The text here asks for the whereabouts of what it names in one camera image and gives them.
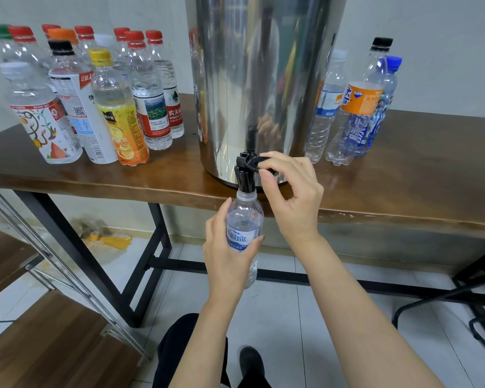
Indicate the person's right forearm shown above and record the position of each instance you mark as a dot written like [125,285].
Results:
[364,323]

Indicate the black metal table frame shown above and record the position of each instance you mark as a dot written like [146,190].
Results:
[158,254]

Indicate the orange label black cap bottle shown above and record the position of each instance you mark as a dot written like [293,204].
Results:
[360,101]

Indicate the orange cap clear plastic bottle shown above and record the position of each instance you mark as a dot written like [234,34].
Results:
[62,34]

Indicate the wooden metal shelf rack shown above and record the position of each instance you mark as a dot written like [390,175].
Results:
[8,270]

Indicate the blue cap plastic bottle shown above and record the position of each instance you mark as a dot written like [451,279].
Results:
[390,72]

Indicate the green label plastic water bottle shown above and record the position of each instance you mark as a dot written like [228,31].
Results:
[1,40]

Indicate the person's left hand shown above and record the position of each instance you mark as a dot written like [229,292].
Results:
[226,270]

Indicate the wooden stool with black frame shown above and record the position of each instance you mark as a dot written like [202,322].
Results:
[477,283]

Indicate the person's right hand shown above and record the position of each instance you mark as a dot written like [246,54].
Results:
[295,206]

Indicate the person's black trouser leg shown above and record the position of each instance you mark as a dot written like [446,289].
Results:
[178,351]

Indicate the green red label plastic bottle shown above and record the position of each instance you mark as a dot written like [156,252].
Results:
[121,34]

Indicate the white-cap blue-label bottle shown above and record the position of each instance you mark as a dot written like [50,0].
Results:
[107,42]

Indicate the white patterned label plastic bottle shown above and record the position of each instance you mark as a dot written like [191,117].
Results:
[40,121]

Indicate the stainless steel water dispenser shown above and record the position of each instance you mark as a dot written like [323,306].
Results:
[259,76]

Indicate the person's left forearm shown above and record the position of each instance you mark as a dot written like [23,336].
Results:
[204,347]

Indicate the yellow label plastic bottle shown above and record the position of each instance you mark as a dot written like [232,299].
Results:
[120,121]

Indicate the slim blue label plastic bottle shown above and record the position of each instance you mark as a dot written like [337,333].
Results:
[325,109]

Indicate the yellow debris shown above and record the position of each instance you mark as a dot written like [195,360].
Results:
[109,240]

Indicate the white cap blue label bottle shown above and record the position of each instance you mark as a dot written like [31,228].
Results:
[244,222]

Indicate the person's black shoe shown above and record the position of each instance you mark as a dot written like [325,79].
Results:
[253,366]

